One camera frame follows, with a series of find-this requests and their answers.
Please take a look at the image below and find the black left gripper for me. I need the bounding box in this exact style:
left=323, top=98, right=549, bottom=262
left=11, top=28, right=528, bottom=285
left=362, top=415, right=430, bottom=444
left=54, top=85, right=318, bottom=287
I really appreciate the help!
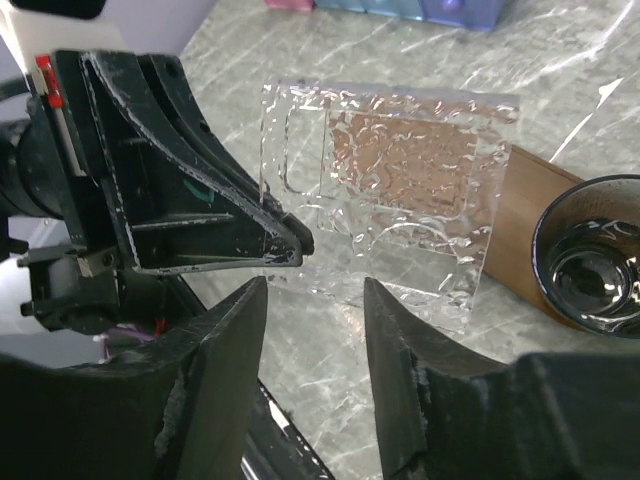
left=1, top=53, right=304, bottom=334

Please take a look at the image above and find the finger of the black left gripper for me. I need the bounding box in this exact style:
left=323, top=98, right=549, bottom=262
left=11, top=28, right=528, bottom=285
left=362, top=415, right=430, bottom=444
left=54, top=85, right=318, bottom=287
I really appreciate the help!
left=137, top=54, right=314, bottom=255

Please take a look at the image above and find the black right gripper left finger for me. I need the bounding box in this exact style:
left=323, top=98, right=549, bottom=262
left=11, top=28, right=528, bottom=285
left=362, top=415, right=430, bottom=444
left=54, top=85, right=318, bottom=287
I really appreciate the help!
left=1, top=277, right=268, bottom=479

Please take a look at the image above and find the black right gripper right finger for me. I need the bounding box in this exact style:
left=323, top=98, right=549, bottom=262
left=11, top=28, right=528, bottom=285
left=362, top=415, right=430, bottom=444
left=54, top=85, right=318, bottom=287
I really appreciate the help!
left=364, top=278, right=639, bottom=479

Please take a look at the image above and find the clear textured plastic holder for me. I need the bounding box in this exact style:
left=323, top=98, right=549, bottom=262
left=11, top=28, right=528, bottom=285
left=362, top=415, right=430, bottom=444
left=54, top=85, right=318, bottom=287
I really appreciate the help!
left=260, top=78, right=520, bottom=333

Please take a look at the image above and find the dark glass cup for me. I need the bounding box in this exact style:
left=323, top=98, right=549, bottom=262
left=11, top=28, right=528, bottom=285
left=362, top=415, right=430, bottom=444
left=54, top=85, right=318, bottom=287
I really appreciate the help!
left=532, top=174, right=639, bottom=339

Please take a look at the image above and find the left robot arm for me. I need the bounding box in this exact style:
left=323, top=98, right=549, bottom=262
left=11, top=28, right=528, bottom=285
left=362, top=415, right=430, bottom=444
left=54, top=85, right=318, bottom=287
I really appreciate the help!
left=1, top=50, right=314, bottom=340

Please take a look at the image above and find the brown wooden tray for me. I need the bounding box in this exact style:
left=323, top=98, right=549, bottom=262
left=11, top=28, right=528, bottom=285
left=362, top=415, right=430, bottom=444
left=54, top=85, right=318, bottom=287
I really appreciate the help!
left=327, top=113, right=580, bottom=312

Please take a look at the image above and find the pink drawer box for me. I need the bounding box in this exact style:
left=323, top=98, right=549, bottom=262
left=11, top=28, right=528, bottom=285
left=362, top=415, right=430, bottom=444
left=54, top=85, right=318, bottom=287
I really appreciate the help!
left=265, top=0, right=315, bottom=12

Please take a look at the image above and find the teal drawer box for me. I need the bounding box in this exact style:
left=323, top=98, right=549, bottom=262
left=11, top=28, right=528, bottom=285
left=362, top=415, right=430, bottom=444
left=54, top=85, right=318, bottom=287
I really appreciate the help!
left=315, top=0, right=367, bottom=12

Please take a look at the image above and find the purple drawer box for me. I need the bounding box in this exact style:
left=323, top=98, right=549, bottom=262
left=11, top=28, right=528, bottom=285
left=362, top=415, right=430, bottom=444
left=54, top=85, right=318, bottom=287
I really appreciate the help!
left=421, top=0, right=507, bottom=31

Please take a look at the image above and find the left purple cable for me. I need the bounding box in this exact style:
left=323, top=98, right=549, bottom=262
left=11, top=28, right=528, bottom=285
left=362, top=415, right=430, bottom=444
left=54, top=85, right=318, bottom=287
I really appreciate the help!
left=99, top=322, right=161, bottom=361

